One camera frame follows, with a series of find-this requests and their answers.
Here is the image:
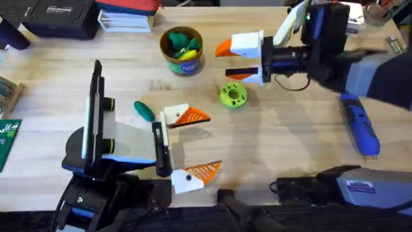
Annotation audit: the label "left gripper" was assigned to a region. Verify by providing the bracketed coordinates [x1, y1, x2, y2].
[62, 103, 223, 195]

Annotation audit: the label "green toy vegetable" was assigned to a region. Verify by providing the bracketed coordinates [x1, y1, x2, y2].
[133, 100, 156, 123]

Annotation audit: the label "blue electric screwdriver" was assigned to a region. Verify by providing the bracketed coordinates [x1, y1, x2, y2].
[339, 92, 382, 160]

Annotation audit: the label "green disc with holes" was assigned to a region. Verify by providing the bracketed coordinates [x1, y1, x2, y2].
[220, 82, 248, 110]

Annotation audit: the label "right wrist upright plate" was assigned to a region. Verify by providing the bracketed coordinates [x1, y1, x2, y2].
[273, 0, 312, 48]

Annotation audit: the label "wrist upright plate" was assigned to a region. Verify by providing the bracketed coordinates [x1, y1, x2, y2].
[273, 0, 312, 48]
[81, 59, 116, 172]

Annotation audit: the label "brown tub with toys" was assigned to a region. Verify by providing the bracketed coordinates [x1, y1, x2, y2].
[159, 25, 205, 77]

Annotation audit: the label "left wrist upright plate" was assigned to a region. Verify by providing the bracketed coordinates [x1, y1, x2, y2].
[81, 59, 116, 172]

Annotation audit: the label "white small box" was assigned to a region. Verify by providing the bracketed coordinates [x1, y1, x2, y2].
[344, 1, 367, 35]

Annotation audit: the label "red and blue bag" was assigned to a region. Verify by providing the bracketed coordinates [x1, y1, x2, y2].
[94, 0, 161, 17]

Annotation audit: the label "tape roll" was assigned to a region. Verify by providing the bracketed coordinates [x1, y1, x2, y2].
[363, 0, 396, 27]

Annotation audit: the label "small green batteries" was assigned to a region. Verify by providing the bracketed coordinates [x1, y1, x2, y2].
[387, 35, 407, 55]

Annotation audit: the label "green board with blocks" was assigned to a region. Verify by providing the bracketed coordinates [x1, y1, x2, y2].
[0, 118, 23, 173]

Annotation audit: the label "black hard case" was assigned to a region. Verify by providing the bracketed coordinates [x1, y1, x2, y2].
[0, 0, 101, 41]

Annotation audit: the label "wooden tray with tools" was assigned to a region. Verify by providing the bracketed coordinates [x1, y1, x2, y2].
[0, 75, 26, 120]

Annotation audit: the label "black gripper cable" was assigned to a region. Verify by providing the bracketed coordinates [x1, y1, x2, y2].
[273, 72, 312, 92]

